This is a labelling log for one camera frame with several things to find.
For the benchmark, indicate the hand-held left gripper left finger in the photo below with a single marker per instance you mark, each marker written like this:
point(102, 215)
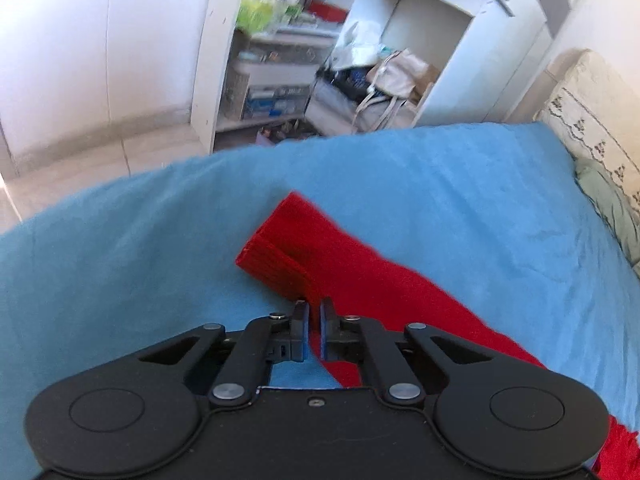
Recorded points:
point(300, 330)

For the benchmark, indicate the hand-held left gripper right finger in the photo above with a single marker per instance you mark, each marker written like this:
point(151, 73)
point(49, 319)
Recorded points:
point(325, 330)

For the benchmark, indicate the red knitted garment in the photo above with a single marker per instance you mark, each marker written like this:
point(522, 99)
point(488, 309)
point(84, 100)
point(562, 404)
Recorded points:
point(320, 252)

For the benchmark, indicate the blue bed sheet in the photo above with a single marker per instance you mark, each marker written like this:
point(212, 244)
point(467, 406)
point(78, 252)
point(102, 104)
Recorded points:
point(150, 240)

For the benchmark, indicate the white storage box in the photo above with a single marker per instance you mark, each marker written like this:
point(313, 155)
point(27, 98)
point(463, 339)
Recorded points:
point(332, 107)

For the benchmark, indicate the beige handbag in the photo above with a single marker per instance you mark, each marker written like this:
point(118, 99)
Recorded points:
point(395, 91)

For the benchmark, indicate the white shelving unit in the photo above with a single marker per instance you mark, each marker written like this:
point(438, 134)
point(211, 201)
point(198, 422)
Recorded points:
point(350, 45)

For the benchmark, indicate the white plastic bag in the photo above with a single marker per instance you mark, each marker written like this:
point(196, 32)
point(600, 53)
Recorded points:
point(355, 42)

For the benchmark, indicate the pale green cloth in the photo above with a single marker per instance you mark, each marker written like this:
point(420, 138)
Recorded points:
point(612, 210)

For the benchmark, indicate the green yellow bag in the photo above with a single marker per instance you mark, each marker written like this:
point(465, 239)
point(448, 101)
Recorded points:
point(255, 12)

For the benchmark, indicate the cream patterned pillow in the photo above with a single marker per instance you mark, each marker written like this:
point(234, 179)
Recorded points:
point(597, 125)

